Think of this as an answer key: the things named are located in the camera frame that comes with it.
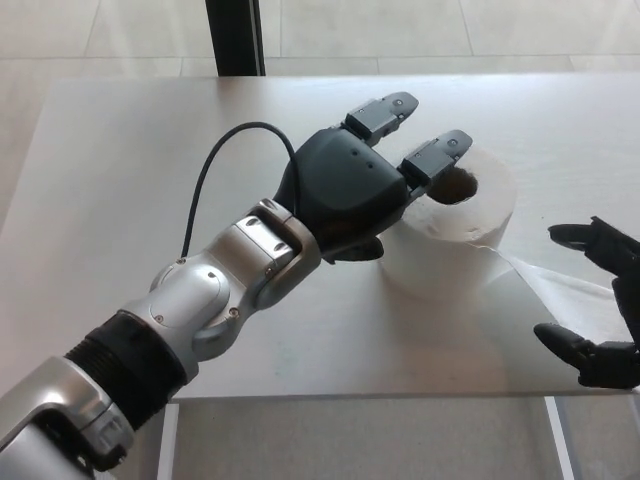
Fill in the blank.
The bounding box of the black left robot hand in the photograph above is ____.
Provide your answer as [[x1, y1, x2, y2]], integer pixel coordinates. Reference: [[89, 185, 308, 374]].
[[273, 91, 474, 265]]

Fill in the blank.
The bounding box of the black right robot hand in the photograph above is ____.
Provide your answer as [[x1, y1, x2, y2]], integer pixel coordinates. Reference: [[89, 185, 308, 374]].
[[533, 215, 640, 389]]

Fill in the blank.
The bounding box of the white toilet paper roll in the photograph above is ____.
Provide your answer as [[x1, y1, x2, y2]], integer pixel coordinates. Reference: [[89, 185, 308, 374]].
[[378, 144, 639, 346]]

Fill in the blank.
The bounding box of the white table leg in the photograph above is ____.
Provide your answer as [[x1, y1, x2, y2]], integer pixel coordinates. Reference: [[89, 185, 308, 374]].
[[157, 403, 180, 480], [543, 397, 576, 480]]

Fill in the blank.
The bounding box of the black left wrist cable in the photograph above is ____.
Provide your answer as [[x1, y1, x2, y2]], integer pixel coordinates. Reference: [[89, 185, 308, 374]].
[[178, 122, 301, 257]]

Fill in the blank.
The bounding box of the black vertical post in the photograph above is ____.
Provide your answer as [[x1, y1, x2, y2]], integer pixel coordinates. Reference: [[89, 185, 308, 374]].
[[205, 0, 266, 77]]

